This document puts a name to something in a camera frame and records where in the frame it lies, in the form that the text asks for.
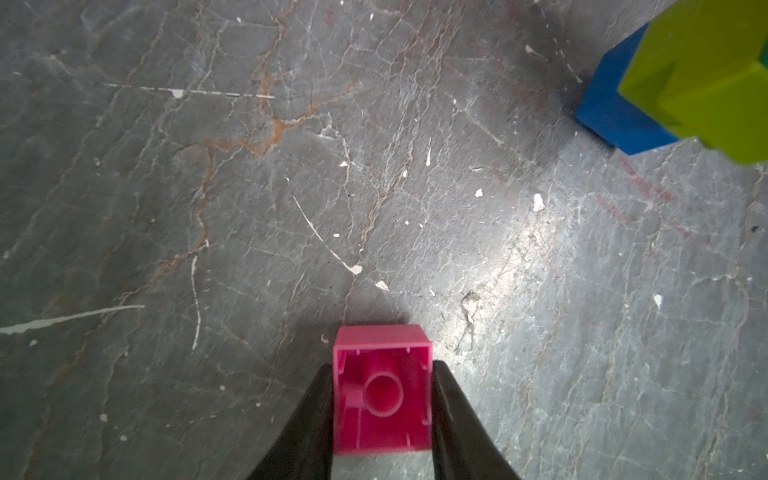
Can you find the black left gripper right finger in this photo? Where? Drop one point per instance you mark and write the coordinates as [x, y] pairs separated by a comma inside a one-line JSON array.
[[461, 447]]

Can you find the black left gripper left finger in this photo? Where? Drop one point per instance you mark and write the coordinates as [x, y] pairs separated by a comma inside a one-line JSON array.
[[304, 448]]

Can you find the magenta lego brick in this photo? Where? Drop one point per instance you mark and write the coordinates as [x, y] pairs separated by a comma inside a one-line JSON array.
[[382, 377]]

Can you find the blue lego brick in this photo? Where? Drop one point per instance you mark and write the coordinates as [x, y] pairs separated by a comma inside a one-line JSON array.
[[604, 111]]

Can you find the light green lego brick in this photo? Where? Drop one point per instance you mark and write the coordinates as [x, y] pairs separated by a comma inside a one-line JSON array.
[[700, 71]]

